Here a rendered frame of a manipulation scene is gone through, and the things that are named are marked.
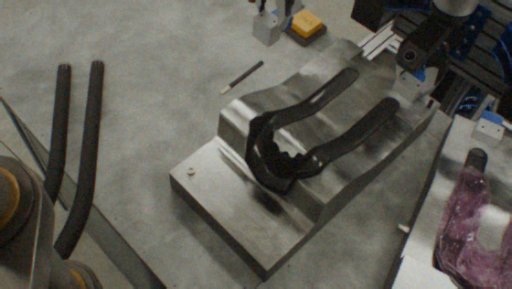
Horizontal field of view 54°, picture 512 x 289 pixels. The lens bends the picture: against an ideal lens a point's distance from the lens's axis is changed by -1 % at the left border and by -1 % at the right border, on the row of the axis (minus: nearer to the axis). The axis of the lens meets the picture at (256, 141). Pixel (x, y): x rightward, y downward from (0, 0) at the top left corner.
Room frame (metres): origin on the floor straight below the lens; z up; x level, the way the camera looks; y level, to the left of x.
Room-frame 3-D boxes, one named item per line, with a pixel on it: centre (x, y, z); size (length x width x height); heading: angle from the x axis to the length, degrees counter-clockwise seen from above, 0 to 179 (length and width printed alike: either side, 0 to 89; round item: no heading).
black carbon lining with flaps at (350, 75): (0.58, -0.12, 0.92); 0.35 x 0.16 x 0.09; 139
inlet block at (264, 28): (0.84, -0.03, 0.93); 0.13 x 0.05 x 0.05; 139
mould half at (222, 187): (0.57, -0.10, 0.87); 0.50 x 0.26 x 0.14; 139
